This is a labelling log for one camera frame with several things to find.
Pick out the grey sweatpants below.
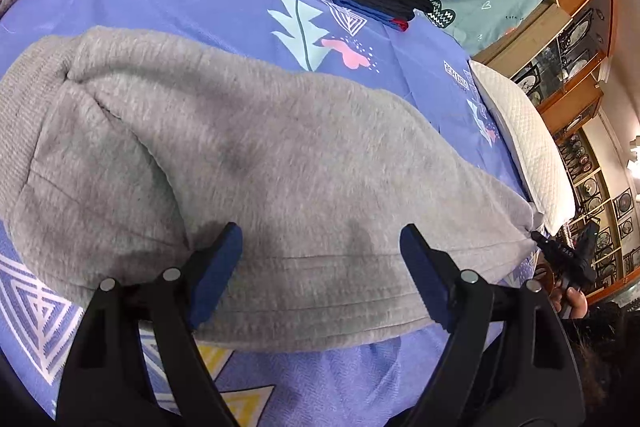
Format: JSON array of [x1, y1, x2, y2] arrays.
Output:
[[1, 27, 540, 352]]

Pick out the black jacket sleeve forearm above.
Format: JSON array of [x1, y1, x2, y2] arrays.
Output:
[[563, 301, 639, 426]]

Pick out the person's right hand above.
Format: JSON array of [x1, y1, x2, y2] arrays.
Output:
[[534, 254, 592, 319]]

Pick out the white quilted mattress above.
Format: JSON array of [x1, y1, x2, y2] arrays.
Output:
[[469, 60, 576, 235]]

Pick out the wooden display cabinet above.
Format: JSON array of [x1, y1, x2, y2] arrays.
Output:
[[474, 0, 634, 298]]

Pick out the blue patterned bed sheet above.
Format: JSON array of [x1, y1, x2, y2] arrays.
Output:
[[1, 0, 521, 426]]

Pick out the wall spot lamps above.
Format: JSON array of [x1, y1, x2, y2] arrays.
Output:
[[626, 134, 640, 200]]

